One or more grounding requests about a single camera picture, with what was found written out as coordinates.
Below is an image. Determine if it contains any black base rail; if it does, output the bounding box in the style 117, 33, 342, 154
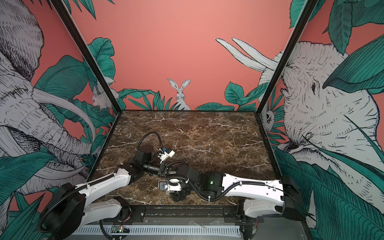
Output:
126, 205, 260, 225

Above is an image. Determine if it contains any black left corner frame post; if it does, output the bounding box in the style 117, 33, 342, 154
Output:
50, 0, 123, 114

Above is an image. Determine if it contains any white slotted cable duct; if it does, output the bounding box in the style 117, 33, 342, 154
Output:
70, 224, 242, 238

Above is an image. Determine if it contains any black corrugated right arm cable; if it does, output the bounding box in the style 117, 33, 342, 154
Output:
166, 160, 286, 202

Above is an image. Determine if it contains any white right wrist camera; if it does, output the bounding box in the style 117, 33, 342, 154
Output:
158, 178, 182, 192

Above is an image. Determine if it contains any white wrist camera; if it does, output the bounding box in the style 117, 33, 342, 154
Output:
158, 178, 182, 192
159, 148, 175, 164

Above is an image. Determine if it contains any black corner frame post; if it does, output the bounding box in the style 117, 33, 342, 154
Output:
50, 0, 123, 114
256, 0, 318, 116

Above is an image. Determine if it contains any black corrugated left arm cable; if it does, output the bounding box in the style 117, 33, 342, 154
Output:
136, 131, 164, 152

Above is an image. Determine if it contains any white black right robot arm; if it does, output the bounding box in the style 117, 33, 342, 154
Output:
159, 165, 310, 221

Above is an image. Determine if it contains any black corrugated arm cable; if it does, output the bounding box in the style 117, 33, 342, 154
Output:
136, 131, 164, 152
166, 160, 286, 202

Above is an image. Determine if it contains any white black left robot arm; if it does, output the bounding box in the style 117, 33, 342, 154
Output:
37, 148, 175, 240

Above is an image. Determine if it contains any black right corner frame post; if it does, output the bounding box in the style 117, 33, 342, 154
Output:
256, 0, 318, 116

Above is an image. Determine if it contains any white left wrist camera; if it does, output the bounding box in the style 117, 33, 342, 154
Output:
159, 148, 175, 164

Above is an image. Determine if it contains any green circuit board with leds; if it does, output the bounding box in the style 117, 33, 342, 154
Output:
111, 225, 131, 235

